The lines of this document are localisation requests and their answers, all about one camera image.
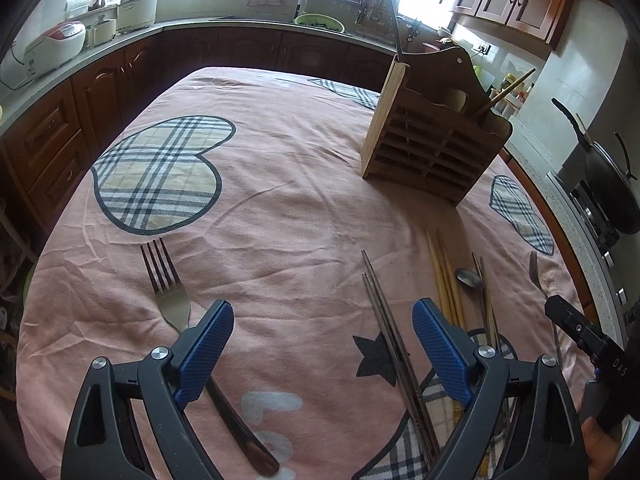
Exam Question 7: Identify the all-metal fork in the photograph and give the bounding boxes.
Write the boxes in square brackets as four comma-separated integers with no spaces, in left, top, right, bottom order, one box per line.
[529,250,565,371]

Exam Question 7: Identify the pink plaid-heart tablecloth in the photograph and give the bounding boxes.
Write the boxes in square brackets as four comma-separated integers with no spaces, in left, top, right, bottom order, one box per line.
[15,65,596,480]

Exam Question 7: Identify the black wok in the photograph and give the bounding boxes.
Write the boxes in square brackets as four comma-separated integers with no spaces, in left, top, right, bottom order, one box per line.
[550,97,640,236]

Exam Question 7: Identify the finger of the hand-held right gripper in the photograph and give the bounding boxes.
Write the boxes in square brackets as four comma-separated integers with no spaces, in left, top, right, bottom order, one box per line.
[544,294,609,357]

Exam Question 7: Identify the metal dish rack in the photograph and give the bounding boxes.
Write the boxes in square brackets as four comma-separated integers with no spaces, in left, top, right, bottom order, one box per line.
[356,0,401,37]

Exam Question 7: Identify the brown lower cabinets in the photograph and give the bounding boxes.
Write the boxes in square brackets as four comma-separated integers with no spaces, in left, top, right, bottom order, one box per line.
[0,27,396,241]

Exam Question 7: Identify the small white pot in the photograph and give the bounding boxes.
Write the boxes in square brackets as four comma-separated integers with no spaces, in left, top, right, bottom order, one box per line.
[85,16,118,48]

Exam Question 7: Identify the thin dark chopstick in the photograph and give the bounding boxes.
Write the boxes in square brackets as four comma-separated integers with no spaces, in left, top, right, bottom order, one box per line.
[478,255,502,351]
[471,252,498,351]

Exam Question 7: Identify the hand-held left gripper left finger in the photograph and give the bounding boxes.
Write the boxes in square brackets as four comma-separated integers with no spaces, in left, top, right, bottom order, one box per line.
[60,300,236,480]

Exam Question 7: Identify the metal chopsticks pair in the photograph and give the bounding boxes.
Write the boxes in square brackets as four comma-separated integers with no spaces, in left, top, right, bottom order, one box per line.
[361,250,443,461]

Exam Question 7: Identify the green colander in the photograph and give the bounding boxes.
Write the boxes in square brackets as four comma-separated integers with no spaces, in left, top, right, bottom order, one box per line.
[294,12,346,31]

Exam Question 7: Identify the square metal chopstick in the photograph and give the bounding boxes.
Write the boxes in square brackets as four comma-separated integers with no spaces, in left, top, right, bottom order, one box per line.
[361,272,433,471]

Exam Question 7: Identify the metal spoon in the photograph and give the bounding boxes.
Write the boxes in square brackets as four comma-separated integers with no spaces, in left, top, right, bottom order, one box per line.
[454,267,501,351]

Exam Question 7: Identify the person's right hand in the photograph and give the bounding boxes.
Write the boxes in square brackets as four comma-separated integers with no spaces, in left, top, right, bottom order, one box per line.
[580,414,622,480]

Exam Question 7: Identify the white and red rice cooker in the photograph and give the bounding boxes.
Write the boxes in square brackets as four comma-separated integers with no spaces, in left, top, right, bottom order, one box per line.
[24,21,87,73]

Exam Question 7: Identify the wooden utensil holder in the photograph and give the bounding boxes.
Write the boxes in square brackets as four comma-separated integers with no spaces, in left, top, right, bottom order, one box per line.
[361,45,515,207]

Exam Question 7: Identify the steel gas stove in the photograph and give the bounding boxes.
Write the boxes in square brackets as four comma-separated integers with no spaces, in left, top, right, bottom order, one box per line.
[547,160,632,321]

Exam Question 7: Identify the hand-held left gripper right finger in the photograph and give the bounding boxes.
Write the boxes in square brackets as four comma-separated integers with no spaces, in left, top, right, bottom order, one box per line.
[411,298,588,480]

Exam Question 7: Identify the light wooden chopstick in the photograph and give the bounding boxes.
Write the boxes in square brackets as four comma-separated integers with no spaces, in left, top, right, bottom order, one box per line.
[436,229,468,331]
[424,229,463,441]

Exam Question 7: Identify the fork with brown handle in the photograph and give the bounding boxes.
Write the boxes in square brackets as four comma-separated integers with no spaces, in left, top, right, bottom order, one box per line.
[140,237,282,477]

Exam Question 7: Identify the large white cooker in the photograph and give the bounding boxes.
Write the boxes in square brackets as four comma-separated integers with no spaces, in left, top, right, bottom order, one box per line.
[116,0,160,33]

